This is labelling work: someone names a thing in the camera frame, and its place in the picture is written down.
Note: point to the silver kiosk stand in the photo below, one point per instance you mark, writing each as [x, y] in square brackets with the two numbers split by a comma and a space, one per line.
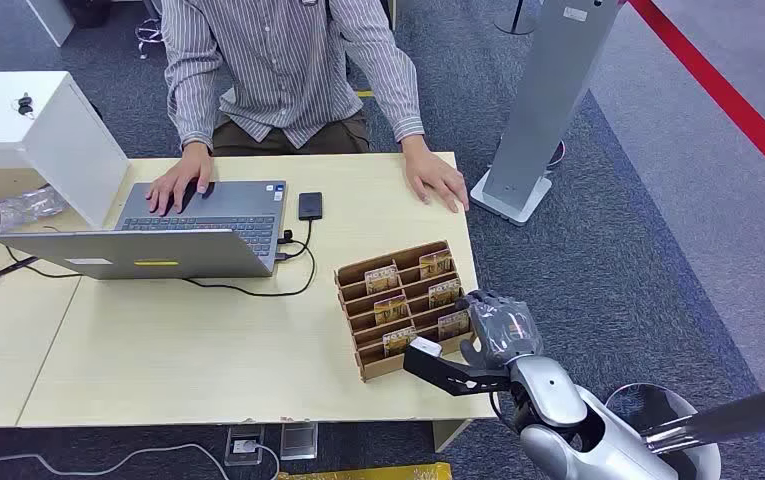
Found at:
[541, 99]

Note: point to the chrome stanchion pole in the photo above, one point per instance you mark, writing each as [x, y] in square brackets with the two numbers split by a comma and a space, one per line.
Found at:
[733, 416]

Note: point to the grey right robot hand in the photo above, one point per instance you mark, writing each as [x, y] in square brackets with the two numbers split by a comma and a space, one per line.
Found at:
[504, 328]

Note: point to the grey laptop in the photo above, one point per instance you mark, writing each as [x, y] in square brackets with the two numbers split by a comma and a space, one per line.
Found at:
[210, 225]

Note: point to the floor power socket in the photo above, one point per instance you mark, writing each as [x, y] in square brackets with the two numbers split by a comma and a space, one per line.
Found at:
[244, 445]

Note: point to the person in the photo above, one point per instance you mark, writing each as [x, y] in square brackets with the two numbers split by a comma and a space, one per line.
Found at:
[289, 66]

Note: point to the cardboard card holder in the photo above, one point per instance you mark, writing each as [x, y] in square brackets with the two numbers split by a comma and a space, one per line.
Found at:
[365, 361]

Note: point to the black bracket wrist camera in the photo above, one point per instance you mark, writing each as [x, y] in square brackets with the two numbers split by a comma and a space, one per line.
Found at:
[445, 371]

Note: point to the chrome stanchion base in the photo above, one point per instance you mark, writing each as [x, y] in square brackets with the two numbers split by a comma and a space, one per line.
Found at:
[654, 404]

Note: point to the yellow package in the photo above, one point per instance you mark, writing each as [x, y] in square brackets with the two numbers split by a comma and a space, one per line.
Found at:
[375, 473]

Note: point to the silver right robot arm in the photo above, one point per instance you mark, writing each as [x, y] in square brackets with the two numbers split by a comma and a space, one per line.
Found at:
[587, 424]

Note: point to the black key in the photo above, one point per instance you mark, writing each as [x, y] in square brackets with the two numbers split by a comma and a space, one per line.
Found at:
[25, 104]

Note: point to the clear plastic bottle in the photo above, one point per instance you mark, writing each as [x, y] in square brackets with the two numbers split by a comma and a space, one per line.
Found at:
[18, 208]

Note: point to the chair base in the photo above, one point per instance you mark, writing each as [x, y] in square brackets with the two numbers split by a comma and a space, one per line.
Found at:
[149, 30]

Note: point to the white cabinet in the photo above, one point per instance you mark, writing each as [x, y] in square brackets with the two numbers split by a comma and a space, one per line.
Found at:
[51, 20]

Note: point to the metal floor plate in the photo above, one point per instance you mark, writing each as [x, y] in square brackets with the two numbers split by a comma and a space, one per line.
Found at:
[298, 440]

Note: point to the person's right hand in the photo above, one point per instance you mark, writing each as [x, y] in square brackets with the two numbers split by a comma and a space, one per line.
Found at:
[180, 179]

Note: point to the dark stanchion base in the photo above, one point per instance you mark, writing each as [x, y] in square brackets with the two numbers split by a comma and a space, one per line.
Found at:
[516, 23]

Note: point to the person's left hand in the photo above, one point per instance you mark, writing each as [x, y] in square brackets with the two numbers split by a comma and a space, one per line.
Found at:
[432, 175]

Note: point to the black external drive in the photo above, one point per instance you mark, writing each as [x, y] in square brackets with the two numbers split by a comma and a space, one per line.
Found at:
[310, 206]

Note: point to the white box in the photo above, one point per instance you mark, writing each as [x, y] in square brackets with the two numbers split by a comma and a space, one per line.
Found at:
[57, 139]

